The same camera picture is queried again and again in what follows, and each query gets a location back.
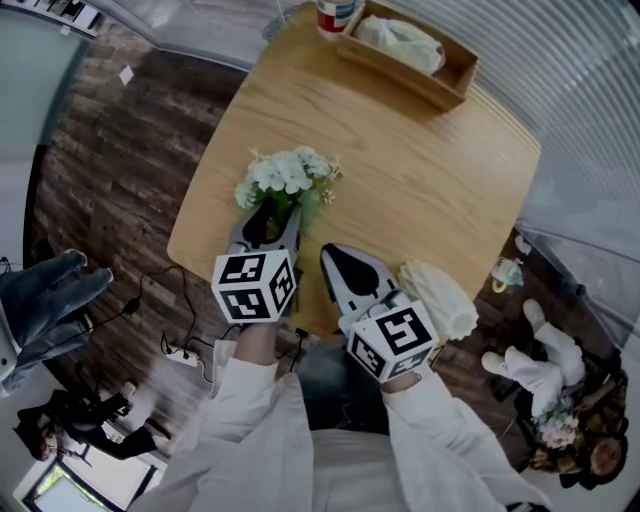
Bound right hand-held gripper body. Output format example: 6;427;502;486
338;288;440;385

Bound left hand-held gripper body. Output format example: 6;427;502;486
210;243;301;325

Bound person's left forearm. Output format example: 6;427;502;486
144;322;314;512

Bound teal yellow toy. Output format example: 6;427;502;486
492;258;525;294

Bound frosted glass door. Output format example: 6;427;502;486
0;9;94;151

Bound black framed window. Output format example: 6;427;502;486
12;457;159;512

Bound white plastic bag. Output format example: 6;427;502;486
353;14;446;76

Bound person's right forearm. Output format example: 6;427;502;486
382;372;556;512

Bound white ribbed vase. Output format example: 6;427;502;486
398;259;480;342

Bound person's legs in jeans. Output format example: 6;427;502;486
298;342;391;435

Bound white flowers bunch green stem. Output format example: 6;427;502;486
234;145;345;239

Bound black power adapter cable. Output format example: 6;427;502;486
99;264;201;359

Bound wooden tray box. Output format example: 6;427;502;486
335;0;480;112

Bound person's white shirt torso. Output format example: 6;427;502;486
309;429;401;512

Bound white display shelf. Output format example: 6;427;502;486
0;0;101;36

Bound wooden table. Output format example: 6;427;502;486
166;2;543;346

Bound white power strip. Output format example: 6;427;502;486
164;349;201;369

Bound clear bottle red cap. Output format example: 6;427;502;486
317;0;366;41

